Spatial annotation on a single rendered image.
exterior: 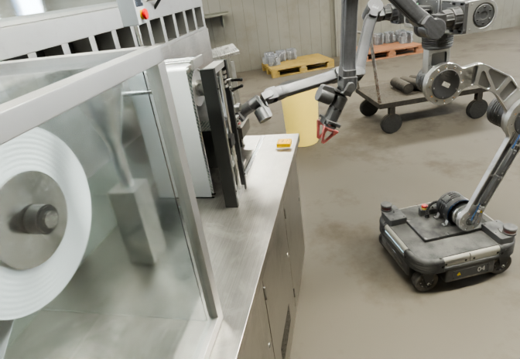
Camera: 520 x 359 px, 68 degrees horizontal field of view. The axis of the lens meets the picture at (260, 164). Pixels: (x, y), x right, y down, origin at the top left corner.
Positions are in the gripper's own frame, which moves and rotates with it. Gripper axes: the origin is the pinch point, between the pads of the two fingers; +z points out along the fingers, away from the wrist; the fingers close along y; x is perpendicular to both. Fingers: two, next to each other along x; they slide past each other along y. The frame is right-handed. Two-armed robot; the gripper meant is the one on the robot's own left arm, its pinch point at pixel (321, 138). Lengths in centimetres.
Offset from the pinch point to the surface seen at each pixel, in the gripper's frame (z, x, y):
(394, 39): -105, 353, -622
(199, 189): 36, -42, 3
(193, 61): -12, -60, 3
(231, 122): 4.7, -39.1, 3.1
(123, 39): -5, -88, -37
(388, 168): 39, 144, -146
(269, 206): 26.8, -17.5, 20.9
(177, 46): -5, -65, -74
